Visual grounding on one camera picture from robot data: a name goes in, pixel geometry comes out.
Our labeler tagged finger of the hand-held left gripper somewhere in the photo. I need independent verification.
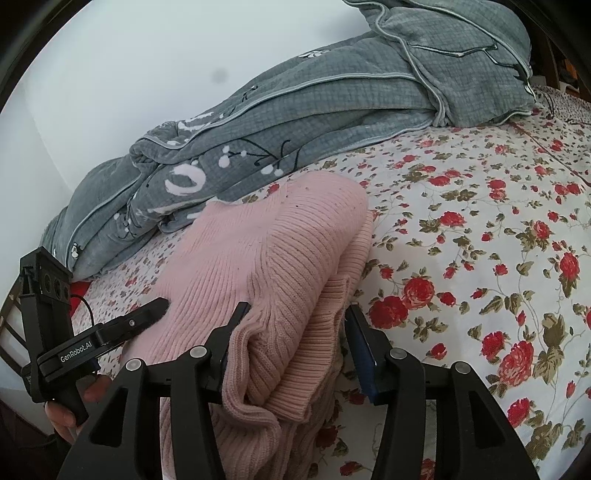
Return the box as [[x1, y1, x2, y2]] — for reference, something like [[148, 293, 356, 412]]
[[93, 296, 170, 348]]

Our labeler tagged person's left hand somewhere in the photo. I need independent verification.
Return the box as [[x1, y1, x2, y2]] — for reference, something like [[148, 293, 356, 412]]
[[45, 375, 113, 445]]

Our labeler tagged pink knitted sweater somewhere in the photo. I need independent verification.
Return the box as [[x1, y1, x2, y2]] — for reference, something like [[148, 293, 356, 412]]
[[124, 172, 375, 480]]

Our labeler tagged dark furniture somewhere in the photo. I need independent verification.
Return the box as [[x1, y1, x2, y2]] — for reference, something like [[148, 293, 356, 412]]
[[526, 18, 591, 100]]

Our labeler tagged grey printed quilt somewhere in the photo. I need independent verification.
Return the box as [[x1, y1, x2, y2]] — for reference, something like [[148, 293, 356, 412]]
[[39, 0, 536, 282]]

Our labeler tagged wooden chair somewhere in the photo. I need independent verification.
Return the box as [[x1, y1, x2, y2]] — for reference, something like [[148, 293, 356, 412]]
[[0, 277, 33, 374]]

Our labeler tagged black cable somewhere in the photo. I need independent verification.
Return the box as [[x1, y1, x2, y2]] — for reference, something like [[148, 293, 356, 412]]
[[68, 294, 94, 329]]

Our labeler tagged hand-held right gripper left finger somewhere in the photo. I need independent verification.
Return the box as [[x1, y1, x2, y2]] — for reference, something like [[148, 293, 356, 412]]
[[55, 301, 252, 480]]

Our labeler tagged rose print bed sheet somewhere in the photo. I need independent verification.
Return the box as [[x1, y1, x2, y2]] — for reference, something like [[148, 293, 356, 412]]
[[222, 83, 591, 480]]

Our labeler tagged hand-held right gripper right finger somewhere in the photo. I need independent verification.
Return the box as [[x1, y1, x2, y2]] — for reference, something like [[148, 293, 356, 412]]
[[344, 305, 541, 480]]

